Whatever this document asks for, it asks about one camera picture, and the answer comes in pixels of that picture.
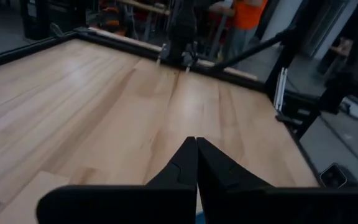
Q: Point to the black aluminium table frame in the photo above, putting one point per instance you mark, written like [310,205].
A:
[26,51]

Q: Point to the person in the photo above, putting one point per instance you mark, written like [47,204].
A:
[247,15]

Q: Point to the wooden bench top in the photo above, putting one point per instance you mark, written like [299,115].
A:
[148,7]

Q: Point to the black cabinet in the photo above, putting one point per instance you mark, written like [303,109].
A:
[42,18]

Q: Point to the person's hand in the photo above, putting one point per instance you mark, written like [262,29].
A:
[342,47]

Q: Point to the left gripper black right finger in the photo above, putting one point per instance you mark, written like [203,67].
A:
[219,174]

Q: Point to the orange and black object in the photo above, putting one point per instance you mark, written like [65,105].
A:
[112,18]

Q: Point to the white plastic strips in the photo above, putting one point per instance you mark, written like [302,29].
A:
[280,90]

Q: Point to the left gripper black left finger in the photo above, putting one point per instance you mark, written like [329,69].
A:
[182,171]

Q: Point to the blue opaque plastic plate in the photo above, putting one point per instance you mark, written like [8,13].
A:
[199,218]

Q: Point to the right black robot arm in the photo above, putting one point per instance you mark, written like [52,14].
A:
[182,28]

